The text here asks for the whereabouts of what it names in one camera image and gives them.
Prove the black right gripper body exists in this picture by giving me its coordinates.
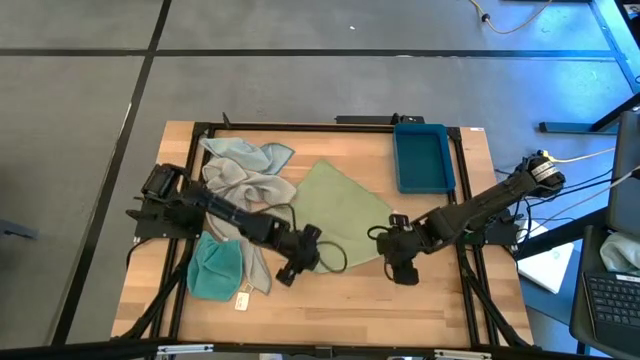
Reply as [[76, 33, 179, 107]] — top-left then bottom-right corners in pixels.
[[374, 219, 436, 267]]

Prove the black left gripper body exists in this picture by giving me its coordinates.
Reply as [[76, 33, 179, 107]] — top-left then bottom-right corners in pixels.
[[278, 232, 322, 274]]

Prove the light green microfiber towel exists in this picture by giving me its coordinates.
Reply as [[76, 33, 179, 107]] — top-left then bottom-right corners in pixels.
[[291, 158, 395, 275]]

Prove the teal microfiber towel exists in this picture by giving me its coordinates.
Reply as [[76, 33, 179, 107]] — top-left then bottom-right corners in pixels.
[[186, 230, 245, 303]]

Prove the pale blue microfiber towel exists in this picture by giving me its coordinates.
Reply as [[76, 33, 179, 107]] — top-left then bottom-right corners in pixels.
[[199, 136, 296, 177]]

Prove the blue plastic bin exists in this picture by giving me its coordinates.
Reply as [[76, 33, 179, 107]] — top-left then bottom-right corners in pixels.
[[392, 123, 457, 195]]

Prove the black rectangular bar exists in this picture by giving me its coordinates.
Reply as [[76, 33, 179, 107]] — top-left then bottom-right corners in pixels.
[[334, 114, 426, 125]]

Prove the blue metal floor bar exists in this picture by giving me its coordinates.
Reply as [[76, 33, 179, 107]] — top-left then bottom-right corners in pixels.
[[538, 121, 621, 135]]

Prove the black laptop keyboard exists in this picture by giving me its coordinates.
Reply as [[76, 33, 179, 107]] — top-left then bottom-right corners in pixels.
[[582, 271, 640, 346]]

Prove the pale green cloth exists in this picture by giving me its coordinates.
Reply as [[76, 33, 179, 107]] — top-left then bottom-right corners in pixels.
[[599, 232, 640, 275]]

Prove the grey monitor back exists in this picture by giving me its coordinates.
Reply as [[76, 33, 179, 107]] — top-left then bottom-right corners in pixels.
[[606, 110, 640, 236]]

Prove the grey chair leg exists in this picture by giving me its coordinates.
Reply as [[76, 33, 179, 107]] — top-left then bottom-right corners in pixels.
[[0, 218, 39, 240]]

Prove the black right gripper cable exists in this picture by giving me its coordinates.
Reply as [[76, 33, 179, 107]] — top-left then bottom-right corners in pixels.
[[367, 224, 396, 281]]

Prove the silver aluminium bracket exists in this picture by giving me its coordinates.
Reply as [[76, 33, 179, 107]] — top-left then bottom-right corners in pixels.
[[433, 349, 494, 360], [157, 343, 214, 356]]

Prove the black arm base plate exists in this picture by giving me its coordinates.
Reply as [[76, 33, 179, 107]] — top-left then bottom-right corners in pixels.
[[457, 209, 521, 246], [127, 197, 206, 240]]

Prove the black aluminium table frame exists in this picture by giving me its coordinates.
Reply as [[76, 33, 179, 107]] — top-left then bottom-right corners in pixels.
[[0, 112, 616, 360]]

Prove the white power cable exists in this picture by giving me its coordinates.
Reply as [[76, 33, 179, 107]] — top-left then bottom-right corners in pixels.
[[542, 147, 617, 165]]

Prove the yellow floor cable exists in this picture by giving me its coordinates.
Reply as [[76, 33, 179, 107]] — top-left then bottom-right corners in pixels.
[[468, 0, 554, 36]]

